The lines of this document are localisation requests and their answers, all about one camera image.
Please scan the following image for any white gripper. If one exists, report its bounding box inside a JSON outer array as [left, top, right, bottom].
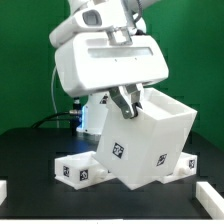
[[55, 33, 169, 119]]

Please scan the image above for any white drawer cabinet box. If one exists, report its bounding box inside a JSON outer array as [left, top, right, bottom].
[[94, 88, 197, 190]]

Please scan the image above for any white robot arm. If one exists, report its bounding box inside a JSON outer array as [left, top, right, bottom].
[[50, 0, 168, 119]]

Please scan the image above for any white drawer tray left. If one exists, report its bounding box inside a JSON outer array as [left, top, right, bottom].
[[55, 151, 115, 190]]

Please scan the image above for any white drawer tray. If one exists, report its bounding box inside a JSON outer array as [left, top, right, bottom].
[[159, 152, 198, 184], [55, 151, 115, 190]]

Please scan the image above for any white drawer tray right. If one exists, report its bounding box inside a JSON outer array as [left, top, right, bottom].
[[159, 152, 198, 184]]

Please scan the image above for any white border bar right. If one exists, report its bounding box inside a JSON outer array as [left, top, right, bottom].
[[196, 181, 224, 220]]

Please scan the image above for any white border bar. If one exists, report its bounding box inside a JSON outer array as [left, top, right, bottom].
[[196, 181, 224, 220], [0, 180, 7, 206]]

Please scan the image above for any white border bar left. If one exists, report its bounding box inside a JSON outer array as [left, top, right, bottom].
[[0, 180, 7, 206]]

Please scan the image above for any black base cable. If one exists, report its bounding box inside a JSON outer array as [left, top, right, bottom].
[[31, 111, 83, 129]]

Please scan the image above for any black camera stand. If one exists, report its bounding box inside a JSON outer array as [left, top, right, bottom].
[[70, 97, 82, 136]]

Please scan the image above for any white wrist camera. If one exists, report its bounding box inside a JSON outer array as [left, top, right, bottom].
[[49, 0, 127, 48]]

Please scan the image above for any grey cable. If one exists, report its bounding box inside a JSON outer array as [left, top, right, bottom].
[[50, 64, 60, 116]]

